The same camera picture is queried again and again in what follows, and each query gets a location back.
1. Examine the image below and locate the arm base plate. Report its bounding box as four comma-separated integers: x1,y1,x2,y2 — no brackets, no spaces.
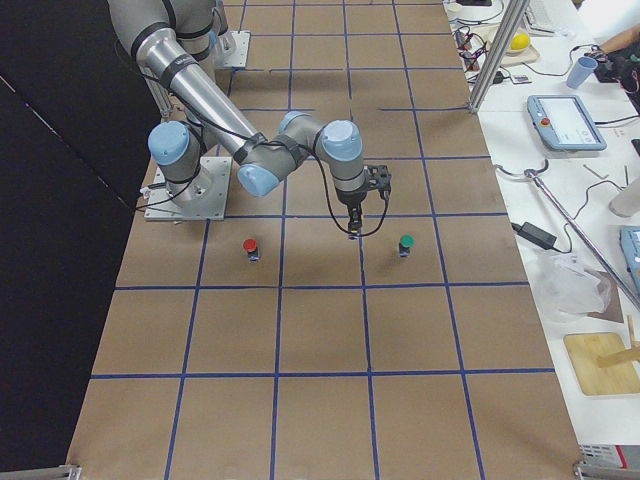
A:
144,156,232,221
213,30,251,69

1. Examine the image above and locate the teach pendant tablet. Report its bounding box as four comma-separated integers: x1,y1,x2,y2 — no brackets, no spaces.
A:
526,95,607,151

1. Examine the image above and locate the metal walking cane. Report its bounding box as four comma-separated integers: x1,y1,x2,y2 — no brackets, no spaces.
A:
493,159,640,307

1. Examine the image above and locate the yellow lemon ball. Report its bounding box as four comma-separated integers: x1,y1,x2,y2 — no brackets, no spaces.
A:
507,32,531,55

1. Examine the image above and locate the red push button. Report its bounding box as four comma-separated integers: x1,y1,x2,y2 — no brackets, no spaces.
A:
242,238,261,262

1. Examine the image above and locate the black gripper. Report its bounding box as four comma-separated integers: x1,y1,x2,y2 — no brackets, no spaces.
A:
336,189,367,236

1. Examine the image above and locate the aluminium frame post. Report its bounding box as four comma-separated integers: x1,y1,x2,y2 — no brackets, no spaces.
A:
468,0,529,113

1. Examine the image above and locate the wooden cutting board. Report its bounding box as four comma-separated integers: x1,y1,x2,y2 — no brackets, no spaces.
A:
564,332,639,396

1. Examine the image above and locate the white cylinder roll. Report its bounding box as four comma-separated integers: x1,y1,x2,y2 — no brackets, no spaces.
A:
608,178,640,218

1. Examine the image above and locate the light blue cup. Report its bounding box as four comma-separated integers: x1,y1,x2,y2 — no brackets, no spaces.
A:
565,56,599,89

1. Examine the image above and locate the small remote control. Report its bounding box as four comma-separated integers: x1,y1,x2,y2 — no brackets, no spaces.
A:
510,74,531,85

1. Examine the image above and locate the green push button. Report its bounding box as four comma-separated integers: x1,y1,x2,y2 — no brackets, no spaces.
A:
398,234,415,258

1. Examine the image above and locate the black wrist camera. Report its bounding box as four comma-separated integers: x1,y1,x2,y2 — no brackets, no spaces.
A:
364,165,392,200

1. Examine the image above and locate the beige tray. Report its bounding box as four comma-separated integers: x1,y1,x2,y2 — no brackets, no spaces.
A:
474,25,539,67

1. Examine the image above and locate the clear plastic bag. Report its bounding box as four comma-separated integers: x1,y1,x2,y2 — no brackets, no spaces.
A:
528,252,624,323

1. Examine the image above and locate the black power adapter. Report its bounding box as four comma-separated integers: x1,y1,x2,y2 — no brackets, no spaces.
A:
511,222,557,250

